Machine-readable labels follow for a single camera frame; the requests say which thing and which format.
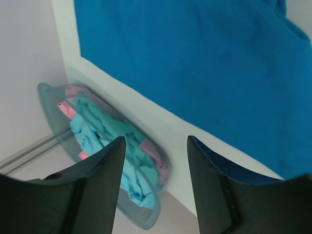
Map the teal plastic basket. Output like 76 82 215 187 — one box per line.
38 83 170 230

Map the dark blue t shirt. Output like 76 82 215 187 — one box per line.
74 0 312 179

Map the pink t shirt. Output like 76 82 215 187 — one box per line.
58 85 169 176

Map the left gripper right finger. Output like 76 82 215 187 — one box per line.
187 136 312 234

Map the light blue t shirt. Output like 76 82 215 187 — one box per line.
70 93 159 209

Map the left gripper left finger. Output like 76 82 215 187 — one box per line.
0 136 126 234

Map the left aluminium corner post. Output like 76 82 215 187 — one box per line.
0 128 73 175

